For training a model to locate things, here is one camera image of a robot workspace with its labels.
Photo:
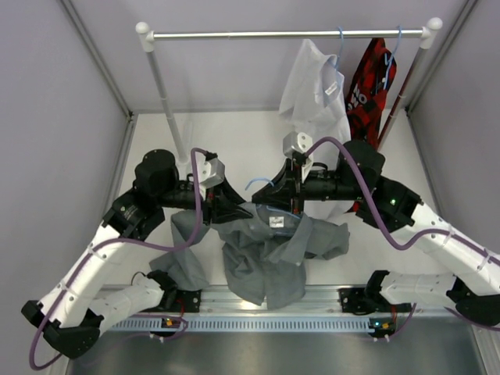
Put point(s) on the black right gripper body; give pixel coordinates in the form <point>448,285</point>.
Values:
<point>320,185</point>

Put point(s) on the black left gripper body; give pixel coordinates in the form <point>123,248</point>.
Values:
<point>183,197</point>

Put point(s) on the grey button-up shirt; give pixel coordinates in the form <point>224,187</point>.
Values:
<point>264,256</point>

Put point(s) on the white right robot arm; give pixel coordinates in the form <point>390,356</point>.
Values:
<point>406,221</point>

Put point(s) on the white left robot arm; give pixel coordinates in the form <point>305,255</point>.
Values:
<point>71,317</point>

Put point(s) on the white hanging shirt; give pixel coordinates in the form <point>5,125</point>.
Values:
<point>313,101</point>

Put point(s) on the red black plaid shirt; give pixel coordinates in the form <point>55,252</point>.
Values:
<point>366,98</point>

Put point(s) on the blue hanger under white shirt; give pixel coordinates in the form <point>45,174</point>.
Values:
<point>340,50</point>

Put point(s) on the blue hanger under plaid shirt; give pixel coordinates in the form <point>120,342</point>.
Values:
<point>389,61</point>

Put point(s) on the white metal clothes rack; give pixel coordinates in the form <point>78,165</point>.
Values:
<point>426,34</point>

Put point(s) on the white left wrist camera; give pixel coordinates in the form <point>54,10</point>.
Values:
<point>211,173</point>

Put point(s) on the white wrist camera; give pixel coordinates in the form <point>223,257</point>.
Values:
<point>295,145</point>
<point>211,173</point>

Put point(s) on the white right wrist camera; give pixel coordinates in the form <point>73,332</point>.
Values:
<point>295,145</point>

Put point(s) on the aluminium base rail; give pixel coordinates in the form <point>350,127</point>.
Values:
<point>312,298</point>

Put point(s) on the white slotted cable duct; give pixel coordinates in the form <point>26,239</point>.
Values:
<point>284,324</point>

